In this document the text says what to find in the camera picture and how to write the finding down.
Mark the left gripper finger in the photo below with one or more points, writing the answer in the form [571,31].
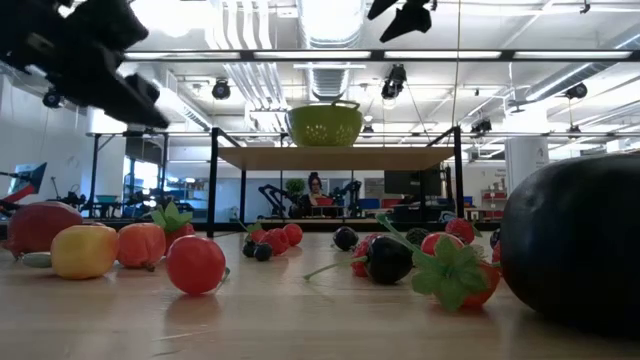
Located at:
[142,87]
[140,114]

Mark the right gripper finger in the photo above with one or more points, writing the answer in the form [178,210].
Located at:
[382,6]
[410,22]

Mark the green plastic colander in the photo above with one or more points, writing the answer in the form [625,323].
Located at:
[325,125]

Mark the red toy apple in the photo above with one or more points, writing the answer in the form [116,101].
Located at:
[40,227]

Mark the black background robot arm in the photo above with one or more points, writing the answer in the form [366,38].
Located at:
[272,197]
[350,192]

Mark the overhead LED light bar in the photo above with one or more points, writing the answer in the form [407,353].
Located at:
[377,55]

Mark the black ceiling spotlight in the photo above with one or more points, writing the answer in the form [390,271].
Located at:
[577,91]
[52,98]
[481,126]
[221,90]

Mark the tilted monitor screen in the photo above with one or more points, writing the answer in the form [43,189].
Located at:
[27,177]

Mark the orange toy peach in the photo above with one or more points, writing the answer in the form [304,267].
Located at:
[141,245]

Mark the yellow-orange toy peach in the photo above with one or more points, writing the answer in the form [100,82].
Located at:
[82,252]

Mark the wooden shelf riser black legs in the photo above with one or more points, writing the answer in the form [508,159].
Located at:
[330,158]

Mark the black monitor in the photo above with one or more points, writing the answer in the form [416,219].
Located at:
[412,182]

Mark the green background plant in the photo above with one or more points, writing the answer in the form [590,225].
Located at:
[295,186]

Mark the toy blueberry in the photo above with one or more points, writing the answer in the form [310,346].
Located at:
[263,252]
[249,249]

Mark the light green cucumber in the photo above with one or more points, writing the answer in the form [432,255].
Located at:
[36,260]

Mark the white pillar with sign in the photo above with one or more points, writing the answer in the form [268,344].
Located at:
[525,160]

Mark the red storage bin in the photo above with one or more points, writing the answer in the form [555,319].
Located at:
[391,203]

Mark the blue storage bin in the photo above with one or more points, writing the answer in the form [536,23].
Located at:
[369,203]

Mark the red toy raspberry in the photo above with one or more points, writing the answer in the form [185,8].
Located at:
[496,252]
[359,262]
[276,241]

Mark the person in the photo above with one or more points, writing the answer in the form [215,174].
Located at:
[315,187]

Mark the red laptop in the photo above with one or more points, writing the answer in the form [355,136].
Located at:
[324,201]

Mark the black toy cherry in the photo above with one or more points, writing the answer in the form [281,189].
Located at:
[390,260]
[345,238]

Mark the dark toy avocado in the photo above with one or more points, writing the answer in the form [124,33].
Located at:
[575,240]

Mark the black overhead camera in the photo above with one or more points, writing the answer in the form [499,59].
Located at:
[395,80]

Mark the black background workstation frame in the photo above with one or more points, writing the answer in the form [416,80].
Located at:
[94,170]

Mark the black aluminium frame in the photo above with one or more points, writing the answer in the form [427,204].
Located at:
[320,227]

